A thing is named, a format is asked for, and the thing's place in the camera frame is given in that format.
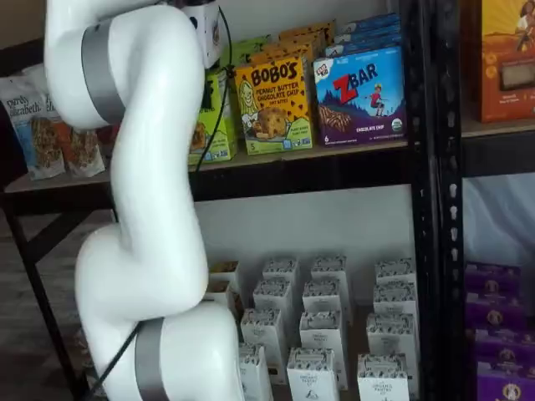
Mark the yellow white granola box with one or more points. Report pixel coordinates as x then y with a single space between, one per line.
225 271
219 292

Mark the white organic pantry box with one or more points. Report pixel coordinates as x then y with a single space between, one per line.
271 296
255 376
382 380
321 296
395 301
395 271
311 376
261 330
281 271
390 334
322 330
329 269

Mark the purple snack box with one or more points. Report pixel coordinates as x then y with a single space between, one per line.
505 384
493 277
503 346
497 311

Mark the translucent white plastic sheet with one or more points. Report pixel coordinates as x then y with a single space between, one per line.
497 217

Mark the yellow Bobo's peanut butter box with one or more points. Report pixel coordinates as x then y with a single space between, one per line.
276 56
305 30
271 108
292 46

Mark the orange label granola bag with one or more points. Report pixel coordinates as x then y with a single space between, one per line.
79 150

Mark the white organic cartons group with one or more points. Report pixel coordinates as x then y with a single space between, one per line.
355 330

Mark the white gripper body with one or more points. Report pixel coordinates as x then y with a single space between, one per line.
207 33

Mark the green Bobo's apple pie box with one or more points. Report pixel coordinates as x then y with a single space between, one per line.
240 56
251 44
209 133

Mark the blue label granola bag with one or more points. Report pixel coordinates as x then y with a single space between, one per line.
25 125

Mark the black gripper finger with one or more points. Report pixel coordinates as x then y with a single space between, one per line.
229 72
207 96

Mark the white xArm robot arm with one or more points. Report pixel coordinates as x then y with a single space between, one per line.
154 167

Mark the blue purple Zbar box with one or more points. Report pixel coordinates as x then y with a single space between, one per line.
359 100
372 19
368 29
368 39

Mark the black metal shelving unit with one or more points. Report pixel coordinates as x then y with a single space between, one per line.
449 209
292 177

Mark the large orange snack box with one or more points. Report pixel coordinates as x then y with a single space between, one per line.
505 62

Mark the wooden shelf board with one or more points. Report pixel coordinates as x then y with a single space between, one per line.
334 147
501 128

